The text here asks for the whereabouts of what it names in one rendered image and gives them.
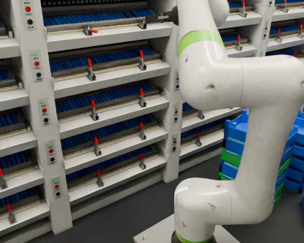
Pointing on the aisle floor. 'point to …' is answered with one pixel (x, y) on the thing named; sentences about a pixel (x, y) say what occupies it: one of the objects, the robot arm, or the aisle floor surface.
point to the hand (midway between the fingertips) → (152, 19)
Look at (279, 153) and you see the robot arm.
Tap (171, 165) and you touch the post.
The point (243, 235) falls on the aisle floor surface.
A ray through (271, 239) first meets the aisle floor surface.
